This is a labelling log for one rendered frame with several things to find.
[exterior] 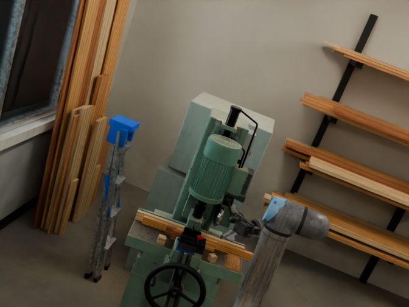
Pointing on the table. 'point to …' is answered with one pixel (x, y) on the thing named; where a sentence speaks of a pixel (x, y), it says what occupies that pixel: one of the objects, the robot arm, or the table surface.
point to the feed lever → (229, 206)
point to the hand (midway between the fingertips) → (224, 223)
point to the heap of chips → (232, 262)
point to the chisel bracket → (194, 221)
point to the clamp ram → (191, 232)
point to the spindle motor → (215, 169)
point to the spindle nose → (199, 209)
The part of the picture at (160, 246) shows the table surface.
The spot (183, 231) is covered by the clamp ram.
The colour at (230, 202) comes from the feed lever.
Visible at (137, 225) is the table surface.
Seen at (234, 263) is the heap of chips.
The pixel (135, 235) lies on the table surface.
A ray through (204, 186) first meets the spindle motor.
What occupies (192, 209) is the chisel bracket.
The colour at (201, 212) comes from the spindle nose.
